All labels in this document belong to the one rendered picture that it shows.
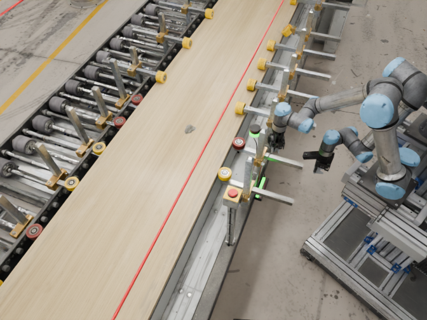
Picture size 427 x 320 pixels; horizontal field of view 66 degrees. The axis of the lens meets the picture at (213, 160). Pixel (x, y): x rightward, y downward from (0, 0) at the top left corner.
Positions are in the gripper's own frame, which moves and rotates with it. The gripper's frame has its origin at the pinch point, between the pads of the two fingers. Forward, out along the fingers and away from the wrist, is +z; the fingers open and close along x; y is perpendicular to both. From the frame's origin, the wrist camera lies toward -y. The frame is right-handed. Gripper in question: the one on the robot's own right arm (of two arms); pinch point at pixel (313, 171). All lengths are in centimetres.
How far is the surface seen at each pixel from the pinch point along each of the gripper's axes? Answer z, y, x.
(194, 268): 20, -47, -74
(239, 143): -7.7, -47.6, -0.9
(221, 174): -8, -49, -27
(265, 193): -0.8, -22.3, -25.9
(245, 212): 12.5, -31.0, -34.4
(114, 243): -8, -85, -86
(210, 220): 21, -50, -43
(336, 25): 47, -14, 250
